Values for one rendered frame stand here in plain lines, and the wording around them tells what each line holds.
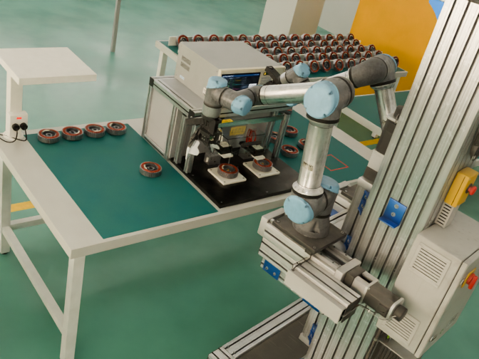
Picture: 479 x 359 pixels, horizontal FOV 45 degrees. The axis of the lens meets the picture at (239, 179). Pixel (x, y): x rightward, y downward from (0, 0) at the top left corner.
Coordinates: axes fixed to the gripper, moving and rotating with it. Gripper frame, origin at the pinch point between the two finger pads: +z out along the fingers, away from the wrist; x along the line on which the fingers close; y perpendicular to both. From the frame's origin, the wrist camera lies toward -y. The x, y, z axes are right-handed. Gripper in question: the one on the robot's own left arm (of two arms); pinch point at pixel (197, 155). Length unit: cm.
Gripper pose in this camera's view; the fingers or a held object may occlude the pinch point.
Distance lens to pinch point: 243.1
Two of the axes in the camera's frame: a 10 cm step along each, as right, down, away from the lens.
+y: 7.0, 4.9, -5.2
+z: -2.2, 8.4, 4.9
